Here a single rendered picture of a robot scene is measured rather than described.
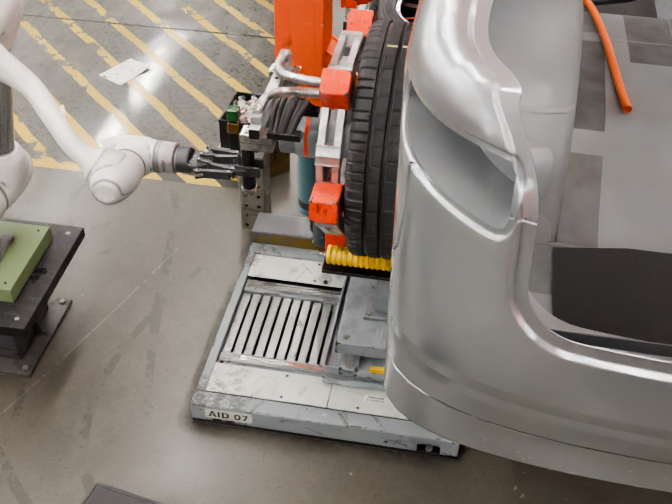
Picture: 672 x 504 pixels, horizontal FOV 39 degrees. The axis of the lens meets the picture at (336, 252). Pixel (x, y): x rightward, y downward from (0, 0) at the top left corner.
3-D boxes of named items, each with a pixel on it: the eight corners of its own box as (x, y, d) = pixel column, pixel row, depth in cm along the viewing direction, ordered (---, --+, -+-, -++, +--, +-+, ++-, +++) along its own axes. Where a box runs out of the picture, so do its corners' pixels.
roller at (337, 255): (416, 279, 281) (417, 264, 277) (317, 266, 285) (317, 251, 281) (418, 266, 285) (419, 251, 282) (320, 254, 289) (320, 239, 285)
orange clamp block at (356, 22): (371, 41, 270) (375, 10, 270) (343, 38, 271) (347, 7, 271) (372, 48, 276) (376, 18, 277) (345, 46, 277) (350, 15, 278)
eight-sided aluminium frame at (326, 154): (337, 272, 268) (341, 104, 233) (314, 269, 269) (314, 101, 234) (366, 162, 309) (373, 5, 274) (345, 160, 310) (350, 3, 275)
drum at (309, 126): (351, 172, 270) (352, 130, 261) (277, 163, 273) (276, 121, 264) (359, 144, 281) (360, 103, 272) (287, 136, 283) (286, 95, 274)
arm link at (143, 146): (164, 165, 273) (149, 186, 262) (112, 159, 275) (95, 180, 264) (162, 131, 267) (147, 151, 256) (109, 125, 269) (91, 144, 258)
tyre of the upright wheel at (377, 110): (431, 232, 229) (463, -19, 243) (333, 220, 232) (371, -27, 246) (430, 285, 293) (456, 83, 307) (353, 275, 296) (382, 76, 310)
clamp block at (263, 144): (272, 153, 255) (272, 137, 252) (239, 150, 257) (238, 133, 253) (276, 143, 259) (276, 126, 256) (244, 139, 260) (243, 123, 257)
